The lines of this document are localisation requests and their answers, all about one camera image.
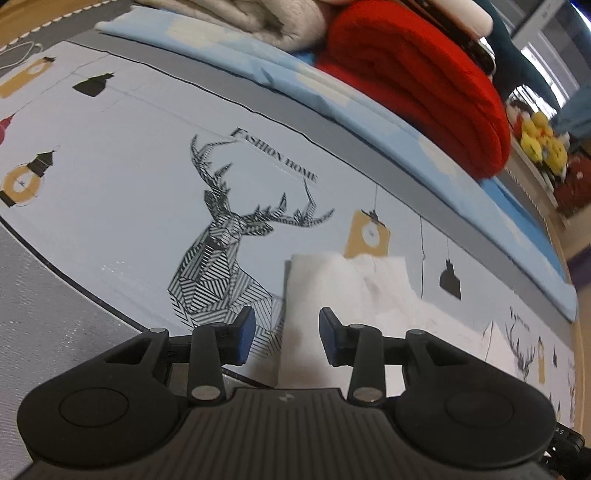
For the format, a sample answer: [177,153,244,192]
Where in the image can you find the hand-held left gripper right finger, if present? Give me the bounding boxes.
[320,306,467,403]

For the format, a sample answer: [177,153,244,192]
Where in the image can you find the red folded blanket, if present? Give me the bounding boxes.
[315,0,512,181]

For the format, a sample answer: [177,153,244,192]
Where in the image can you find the deer and lamp printed bedsheet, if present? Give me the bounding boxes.
[0,39,583,423]

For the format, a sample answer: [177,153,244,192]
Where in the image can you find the dark red plush toy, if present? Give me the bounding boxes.
[553,154,591,217]

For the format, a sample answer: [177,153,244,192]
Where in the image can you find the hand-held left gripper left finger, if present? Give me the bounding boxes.
[99,306,256,404]

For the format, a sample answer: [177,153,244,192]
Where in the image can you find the light blue cloud print sheet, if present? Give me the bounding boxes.
[95,7,579,322]

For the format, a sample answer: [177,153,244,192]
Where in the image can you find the cream folded blanket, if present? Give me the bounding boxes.
[134,0,327,50]

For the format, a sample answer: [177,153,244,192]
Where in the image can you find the yellow plush toys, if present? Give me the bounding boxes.
[520,110,570,178]

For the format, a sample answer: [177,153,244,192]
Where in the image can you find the white cable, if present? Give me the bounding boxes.
[0,41,43,71]

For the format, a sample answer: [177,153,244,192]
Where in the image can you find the white towel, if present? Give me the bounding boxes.
[277,251,519,400]

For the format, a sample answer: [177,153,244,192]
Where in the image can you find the teal cloth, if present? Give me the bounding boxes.
[475,0,560,114]

